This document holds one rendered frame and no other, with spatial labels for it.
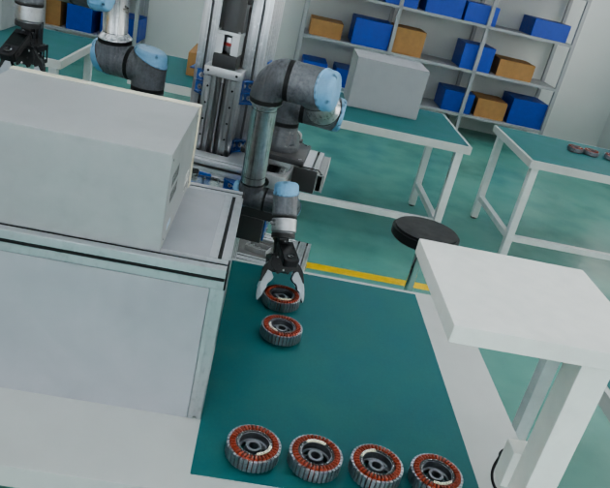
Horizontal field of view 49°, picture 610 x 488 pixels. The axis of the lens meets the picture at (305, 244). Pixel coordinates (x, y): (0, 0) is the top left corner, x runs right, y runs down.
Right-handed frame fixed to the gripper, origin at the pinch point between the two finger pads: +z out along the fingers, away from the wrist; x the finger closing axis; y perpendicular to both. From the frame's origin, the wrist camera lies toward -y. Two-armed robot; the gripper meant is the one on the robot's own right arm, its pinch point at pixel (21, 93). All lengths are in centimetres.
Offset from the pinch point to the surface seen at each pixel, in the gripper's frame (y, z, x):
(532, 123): 629, 81, -295
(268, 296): -14, 37, -82
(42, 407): -75, 41, -46
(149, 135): -59, -16, -57
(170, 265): -69, 5, -67
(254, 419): -63, 41, -89
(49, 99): -52, -16, -33
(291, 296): -9, 38, -89
